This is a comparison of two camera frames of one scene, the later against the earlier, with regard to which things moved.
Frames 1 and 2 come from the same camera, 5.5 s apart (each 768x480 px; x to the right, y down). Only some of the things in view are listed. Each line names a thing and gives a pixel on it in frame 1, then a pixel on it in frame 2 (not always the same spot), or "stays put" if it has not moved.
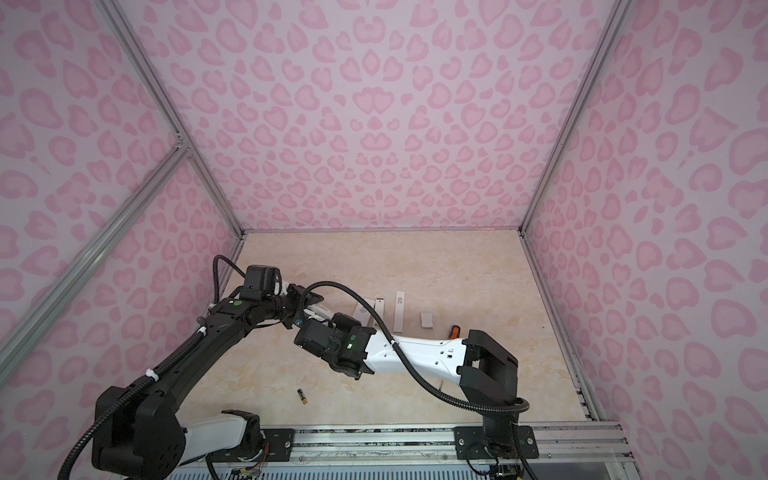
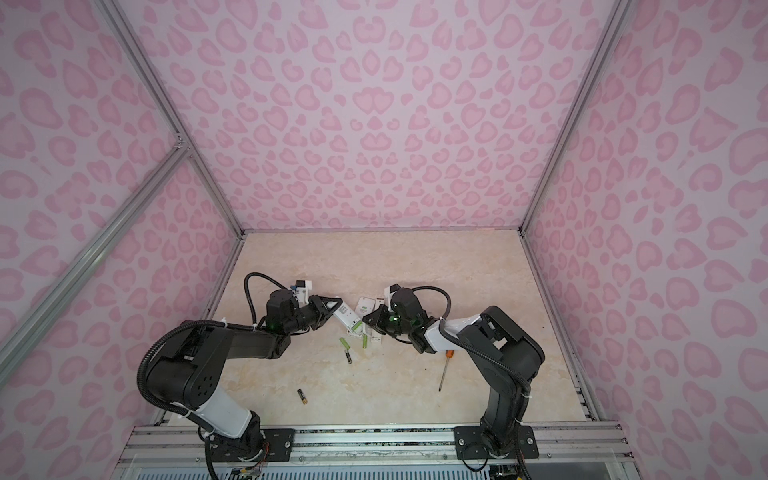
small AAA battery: [302, 396] stays put
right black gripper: [342, 321] to [379, 315]
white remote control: [361, 313] stays put
